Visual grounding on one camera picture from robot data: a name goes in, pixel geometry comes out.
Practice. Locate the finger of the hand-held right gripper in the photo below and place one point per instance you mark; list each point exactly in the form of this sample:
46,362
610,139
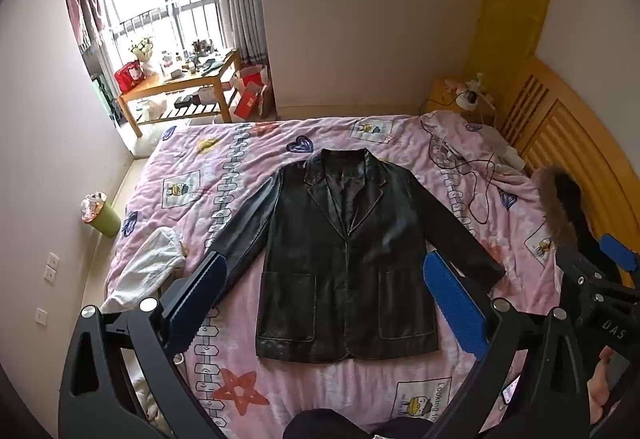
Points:
580,269
620,253

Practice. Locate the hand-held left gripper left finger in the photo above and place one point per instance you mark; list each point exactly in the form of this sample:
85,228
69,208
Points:
200,299

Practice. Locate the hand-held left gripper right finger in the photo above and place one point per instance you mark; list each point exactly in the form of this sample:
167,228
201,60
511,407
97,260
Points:
455,306

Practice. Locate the black leather jacket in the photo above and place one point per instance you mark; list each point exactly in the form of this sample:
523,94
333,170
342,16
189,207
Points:
350,294

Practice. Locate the person's right hand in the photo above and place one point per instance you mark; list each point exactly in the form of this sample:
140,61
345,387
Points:
600,394

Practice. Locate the white towel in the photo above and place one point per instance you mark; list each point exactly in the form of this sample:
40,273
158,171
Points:
145,264

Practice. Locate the dark fur-trimmed coat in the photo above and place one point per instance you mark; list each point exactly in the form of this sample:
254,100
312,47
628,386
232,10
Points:
565,199

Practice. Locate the smartphone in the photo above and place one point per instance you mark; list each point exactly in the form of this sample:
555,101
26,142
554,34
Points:
510,391

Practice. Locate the green trash bin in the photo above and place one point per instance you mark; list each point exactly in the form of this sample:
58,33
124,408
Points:
107,221

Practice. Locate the wooden slatted headboard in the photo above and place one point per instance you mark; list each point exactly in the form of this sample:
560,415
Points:
565,134

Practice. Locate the pink printed blanket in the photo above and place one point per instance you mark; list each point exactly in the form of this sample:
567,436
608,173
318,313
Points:
350,399

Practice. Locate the white plastic bag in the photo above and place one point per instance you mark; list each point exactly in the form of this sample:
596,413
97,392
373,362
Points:
152,110

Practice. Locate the black gift box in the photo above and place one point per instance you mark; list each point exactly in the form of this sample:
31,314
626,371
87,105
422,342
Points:
182,101

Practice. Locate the white desk lamp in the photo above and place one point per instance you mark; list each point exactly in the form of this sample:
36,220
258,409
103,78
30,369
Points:
470,100

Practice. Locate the red flat box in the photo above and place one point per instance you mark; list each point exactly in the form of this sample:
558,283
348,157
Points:
247,103

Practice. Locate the wooden nightstand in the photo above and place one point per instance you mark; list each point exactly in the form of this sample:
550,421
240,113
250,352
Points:
442,91

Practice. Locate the wooden low table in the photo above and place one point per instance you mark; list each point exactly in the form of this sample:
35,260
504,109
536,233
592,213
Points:
200,79

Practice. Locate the teal suitcase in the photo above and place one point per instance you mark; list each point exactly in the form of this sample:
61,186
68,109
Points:
105,94

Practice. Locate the white paper shopping bag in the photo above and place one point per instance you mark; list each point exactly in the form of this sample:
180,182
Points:
250,74

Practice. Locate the red cartoon bag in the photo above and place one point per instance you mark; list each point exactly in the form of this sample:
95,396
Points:
127,76

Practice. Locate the cluster of cosmetics bottles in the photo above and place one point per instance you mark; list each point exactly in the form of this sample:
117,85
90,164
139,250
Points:
197,56

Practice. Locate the white flower bouquet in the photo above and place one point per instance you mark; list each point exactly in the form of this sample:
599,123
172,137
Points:
141,46

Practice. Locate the white wall socket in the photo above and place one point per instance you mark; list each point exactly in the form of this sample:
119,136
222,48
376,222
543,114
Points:
41,316
51,260
49,274

